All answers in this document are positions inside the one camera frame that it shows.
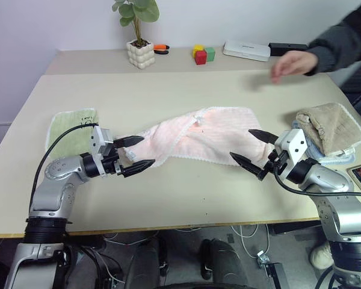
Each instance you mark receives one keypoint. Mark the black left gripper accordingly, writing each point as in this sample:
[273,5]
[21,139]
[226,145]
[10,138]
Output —
[109,165]

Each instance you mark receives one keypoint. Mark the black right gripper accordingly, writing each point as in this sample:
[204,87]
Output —
[276,162]

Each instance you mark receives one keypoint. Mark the pink towel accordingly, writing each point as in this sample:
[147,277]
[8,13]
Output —
[216,135]

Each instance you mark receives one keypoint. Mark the person's grey sleeved forearm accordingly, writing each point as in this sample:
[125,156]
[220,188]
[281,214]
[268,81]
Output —
[334,48]

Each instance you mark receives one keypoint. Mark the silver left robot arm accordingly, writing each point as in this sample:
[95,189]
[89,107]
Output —
[57,168]

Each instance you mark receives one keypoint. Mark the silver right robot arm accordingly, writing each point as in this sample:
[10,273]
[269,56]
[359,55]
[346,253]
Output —
[328,177]

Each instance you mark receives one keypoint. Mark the green folded towel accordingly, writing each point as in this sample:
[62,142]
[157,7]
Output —
[66,132]

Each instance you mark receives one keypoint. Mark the light blue towel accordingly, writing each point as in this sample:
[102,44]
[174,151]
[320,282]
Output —
[334,159]

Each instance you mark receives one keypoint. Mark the beige folded towel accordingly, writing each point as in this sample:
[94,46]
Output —
[334,126]

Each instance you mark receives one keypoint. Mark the person's bare hand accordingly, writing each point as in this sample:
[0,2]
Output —
[298,63]

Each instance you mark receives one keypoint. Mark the green plant in white pot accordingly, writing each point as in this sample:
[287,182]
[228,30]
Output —
[140,55]

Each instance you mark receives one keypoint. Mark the white flat box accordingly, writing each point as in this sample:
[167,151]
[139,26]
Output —
[245,50]

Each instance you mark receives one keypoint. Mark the green block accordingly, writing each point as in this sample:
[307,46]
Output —
[211,54]

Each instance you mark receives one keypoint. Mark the black oblong box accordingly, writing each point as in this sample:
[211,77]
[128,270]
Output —
[288,48]

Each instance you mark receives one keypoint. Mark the red block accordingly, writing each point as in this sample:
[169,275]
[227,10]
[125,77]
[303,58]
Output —
[200,57]

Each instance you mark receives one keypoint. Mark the orange and black cutter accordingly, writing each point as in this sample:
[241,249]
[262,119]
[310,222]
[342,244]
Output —
[161,47]

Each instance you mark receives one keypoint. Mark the dark rounded shape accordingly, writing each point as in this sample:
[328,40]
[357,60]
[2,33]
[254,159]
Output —
[222,262]
[144,265]

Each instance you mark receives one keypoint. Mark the yellow block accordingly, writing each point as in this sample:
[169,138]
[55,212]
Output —
[198,47]

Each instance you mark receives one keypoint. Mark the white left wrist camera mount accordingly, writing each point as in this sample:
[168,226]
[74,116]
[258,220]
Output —
[100,140]

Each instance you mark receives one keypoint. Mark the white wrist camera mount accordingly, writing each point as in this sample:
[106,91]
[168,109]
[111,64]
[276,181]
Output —
[100,140]
[294,144]

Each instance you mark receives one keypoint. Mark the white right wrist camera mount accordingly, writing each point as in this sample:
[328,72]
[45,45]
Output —
[294,144]

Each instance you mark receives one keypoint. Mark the black table frame bar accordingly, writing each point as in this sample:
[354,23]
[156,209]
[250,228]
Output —
[294,228]

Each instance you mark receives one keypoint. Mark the metal clamp bracket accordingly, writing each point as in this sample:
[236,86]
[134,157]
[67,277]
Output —
[270,268]

